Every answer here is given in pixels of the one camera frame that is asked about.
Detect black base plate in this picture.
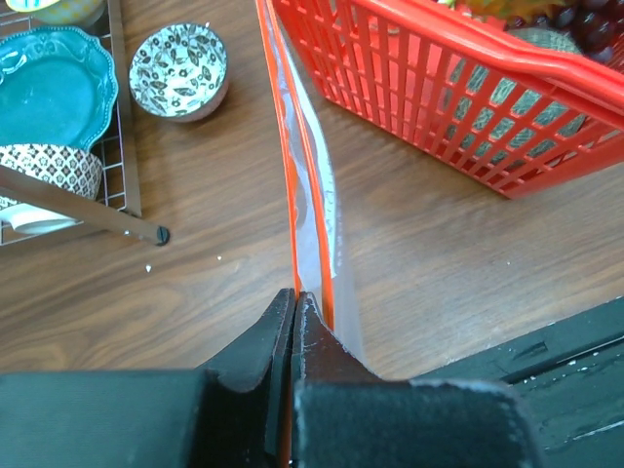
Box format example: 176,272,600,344
426,297,623,467

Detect clear zip top bag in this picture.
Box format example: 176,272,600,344
253,0,374,376

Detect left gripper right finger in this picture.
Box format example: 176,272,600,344
292,292,545,467

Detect green netted melon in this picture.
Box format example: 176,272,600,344
445,27,586,166

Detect black white patterned bowl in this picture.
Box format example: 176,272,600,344
129,22,229,123

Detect teal scalloped plate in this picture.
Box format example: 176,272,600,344
1,26,119,150

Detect yellow rimmed teal bowl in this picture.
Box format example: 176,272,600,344
5,0,106,27

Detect patterned bowl in rack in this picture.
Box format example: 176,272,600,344
1,143,103,200

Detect purple grape bunch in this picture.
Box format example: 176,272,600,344
505,0,623,64

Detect red plastic shopping basket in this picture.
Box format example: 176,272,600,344
271,1,623,198

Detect small toy pineapple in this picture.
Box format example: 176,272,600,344
438,0,567,20

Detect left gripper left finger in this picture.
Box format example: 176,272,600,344
1,289,296,467

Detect metal dish rack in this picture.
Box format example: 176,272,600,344
1,1,171,252

